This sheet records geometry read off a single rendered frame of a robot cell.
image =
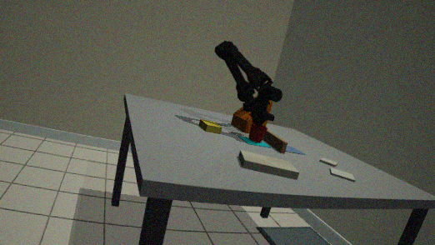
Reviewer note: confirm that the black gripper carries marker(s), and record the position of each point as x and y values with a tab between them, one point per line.
260	117

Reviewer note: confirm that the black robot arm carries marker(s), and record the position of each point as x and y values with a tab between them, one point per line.
256	77

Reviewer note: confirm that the tan wooden plank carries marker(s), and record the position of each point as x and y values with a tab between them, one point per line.
275	141

